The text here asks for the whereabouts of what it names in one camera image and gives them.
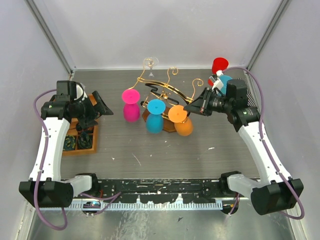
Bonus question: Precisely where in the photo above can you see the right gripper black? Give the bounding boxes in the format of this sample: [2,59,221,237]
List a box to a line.
[183,87,233,117]

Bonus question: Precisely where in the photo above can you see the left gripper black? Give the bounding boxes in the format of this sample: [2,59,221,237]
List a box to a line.
[72,90,113,129]

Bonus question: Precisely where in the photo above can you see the orange wine glass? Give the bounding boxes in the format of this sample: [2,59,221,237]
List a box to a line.
[168,105,194,137]

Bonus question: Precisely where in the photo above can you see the light blue wine glass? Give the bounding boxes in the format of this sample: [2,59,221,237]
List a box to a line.
[214,75,233,96]

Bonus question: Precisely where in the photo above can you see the red wine glass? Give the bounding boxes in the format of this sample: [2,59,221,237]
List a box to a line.
[210,57,229,78]

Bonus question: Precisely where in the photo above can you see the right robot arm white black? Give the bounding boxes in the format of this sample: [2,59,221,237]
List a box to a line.
[184,86,305,220]

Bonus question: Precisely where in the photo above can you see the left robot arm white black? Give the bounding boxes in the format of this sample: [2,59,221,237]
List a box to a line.
[18,86,113,209]

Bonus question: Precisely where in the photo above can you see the pink wine glass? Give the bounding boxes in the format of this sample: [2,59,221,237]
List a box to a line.
[121,89,140,122]

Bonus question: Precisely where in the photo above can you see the blue wine glass front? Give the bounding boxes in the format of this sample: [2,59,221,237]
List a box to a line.
[146,99,166,134]

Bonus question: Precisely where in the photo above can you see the clear wine glass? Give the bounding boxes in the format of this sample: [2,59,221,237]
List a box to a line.
[143,56,159,80]

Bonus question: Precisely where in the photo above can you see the wooden compartment tray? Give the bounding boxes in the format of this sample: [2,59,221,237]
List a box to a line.
[49,93,99,157]

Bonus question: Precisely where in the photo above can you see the rolled dark floral tie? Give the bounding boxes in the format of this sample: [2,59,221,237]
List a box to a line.
[77,132,93,150]

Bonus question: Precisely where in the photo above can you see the rolled green patterned tie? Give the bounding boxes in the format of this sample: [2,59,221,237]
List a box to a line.
[63,135,77,152]

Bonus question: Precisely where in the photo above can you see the striped black white cloth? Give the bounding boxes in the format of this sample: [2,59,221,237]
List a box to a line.
[238,78,257,108]

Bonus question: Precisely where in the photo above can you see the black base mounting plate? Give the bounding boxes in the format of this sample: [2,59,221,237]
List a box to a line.
[87,178,237,204]

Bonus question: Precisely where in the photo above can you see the gold wire wine glass rack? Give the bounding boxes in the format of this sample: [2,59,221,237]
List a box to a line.
[136,66,194,133]

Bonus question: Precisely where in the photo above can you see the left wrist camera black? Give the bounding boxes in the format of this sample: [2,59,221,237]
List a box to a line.
[55,80,85,102]

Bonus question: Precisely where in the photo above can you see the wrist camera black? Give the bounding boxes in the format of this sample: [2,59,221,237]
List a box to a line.
[226,79,248,108]
[55,80,85,102]

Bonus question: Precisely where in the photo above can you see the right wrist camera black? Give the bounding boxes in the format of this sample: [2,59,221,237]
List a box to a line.
[226,79,248,108]

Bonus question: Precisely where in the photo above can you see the aluminium front rail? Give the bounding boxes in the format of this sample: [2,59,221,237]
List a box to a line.
[24,178,253,211]

